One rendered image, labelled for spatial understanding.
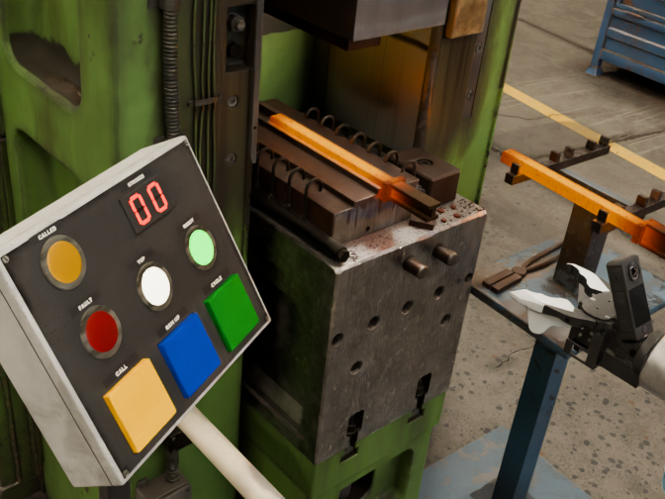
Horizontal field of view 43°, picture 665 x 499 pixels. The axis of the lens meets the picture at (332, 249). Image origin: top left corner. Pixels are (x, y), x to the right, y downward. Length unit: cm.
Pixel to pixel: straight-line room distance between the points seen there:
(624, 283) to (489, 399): 145
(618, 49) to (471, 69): 368
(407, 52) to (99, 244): 91
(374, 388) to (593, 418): 114
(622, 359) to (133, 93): 78
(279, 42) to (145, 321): 97
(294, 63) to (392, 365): 69
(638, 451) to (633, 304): 143
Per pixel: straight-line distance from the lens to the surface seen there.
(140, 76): 124
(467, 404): 256
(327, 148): 154
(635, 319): 121
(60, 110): 141
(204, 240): 107
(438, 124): 173
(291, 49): 185
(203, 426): 146
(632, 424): 269
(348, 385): 156
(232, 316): 109
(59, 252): 91
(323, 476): 170
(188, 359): 102
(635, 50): 533
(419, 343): 166
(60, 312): 91
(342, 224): 141
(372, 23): 129
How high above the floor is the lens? 166
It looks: 32 degrees down
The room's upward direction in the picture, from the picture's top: 6 degrees clockwise
